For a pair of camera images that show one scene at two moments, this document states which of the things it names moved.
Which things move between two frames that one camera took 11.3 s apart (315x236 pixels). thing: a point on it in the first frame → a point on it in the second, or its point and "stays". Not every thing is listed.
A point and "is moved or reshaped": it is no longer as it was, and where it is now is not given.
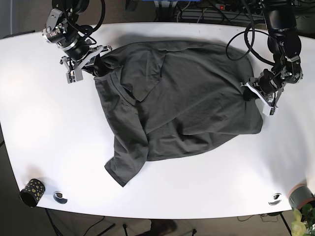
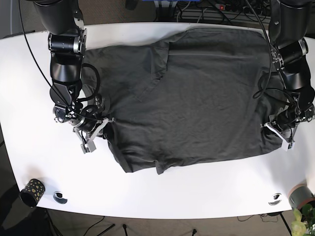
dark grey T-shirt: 171,99 is moved or reshaped
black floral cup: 33,192 stays
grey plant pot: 299,195 stays
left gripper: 75,68 → 86,129
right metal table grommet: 276,199 stays
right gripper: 268,86 → 283,125
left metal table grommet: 58,196 stays
